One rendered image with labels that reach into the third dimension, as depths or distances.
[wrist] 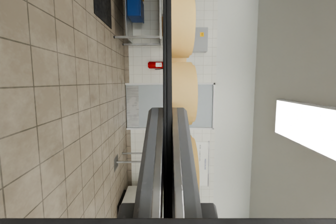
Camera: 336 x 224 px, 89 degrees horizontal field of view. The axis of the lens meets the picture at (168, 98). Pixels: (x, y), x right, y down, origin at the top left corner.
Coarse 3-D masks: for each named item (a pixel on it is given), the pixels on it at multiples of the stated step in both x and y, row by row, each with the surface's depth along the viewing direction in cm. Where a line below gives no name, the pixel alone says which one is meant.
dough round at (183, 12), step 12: (180, 0) 12; (192, 0) 12; (180, 12) 12; (192, 12) 12; (180, 24) 12; (192, 24) 12; (180, 36) 13; (192, 36) 13; (180, 48) 13; (192, 48) 14
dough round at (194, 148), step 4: (192, 140) 12; (192, 144) 12; (192, 148) 12; (196, 148) 12; (196, 152) 12; (196, 156) 12; (196, 160) 11; (196, 164) 11; (196, 168) 11; (196, 172) 11
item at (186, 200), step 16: (176, 112) 10; (176, 128) 9; (176, 144) 8; (176, 160) 7; (192, 160) 7; (176, 176) 6; (192, 176) 6; (176, 192) 6; (192, 192) 6; (176, 208) 6; (192, 208) 6; (208, 208) 6
